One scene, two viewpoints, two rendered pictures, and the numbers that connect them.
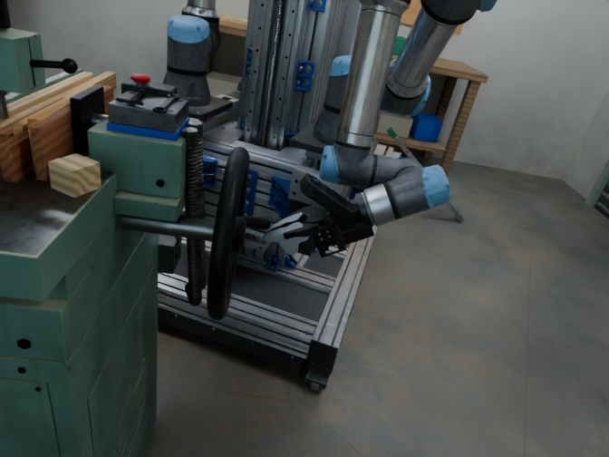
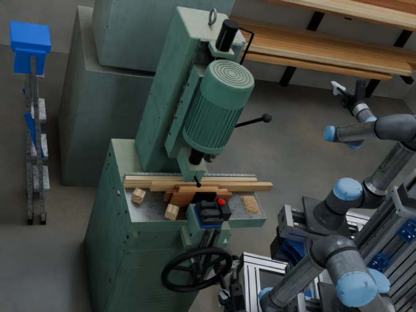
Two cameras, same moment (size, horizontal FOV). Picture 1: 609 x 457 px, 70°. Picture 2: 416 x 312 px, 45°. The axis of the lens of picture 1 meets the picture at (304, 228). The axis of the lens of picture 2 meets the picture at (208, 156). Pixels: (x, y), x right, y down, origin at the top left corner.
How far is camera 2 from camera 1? 1.53 m
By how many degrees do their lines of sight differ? 53
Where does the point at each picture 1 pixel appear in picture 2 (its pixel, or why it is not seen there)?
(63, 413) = (122, 262)
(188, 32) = (339, 191)
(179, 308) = not seen: hidden behind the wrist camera
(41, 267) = (131, 224)
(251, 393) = not seen: outside the picture
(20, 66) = (188, 176)
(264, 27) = (373, 221)
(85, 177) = (170, 215)
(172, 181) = (192, 238)
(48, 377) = (125, 249)
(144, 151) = (193, 222)
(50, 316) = (132, 236)
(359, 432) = not seen: outside the picture
